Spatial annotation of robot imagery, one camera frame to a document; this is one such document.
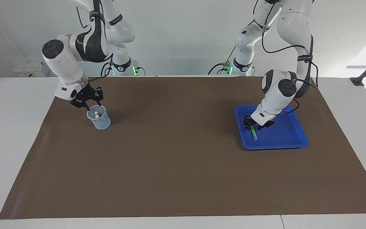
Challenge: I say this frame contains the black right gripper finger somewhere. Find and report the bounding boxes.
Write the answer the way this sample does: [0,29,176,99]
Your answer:
[70,100,90,111]
[91,87,104,107]

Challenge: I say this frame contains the blue plastic tray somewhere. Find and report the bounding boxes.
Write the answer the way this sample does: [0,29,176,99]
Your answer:
[234,104,309,150]

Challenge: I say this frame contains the clear plastic cup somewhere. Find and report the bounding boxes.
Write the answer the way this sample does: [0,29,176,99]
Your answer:
[86,105,111,130]

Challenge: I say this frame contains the brown table mat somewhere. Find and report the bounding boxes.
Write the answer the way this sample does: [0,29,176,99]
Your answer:
[0,76,366,220]

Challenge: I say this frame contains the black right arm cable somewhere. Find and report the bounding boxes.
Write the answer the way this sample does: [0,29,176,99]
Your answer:
[75,0,114,77]

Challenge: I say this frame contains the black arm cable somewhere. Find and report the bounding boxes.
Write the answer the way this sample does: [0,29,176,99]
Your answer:
[75,0,114,77]
[261,0,319,115]

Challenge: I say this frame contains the black right base cable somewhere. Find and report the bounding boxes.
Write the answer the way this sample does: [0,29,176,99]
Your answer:
[100,61,114,77]

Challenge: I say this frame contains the black base cable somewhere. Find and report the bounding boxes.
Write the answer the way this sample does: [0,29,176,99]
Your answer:
[100,61,114,77]
[208,45,238,75]

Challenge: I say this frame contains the white wall socket box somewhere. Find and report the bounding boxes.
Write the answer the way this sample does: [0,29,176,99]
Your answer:
[14,61,48,78]

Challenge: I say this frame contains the black left base cable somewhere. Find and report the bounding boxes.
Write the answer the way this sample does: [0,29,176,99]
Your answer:
[208,45,238,75]

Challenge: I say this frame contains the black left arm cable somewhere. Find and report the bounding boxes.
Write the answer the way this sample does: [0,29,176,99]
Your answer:
[261,0,319,115]

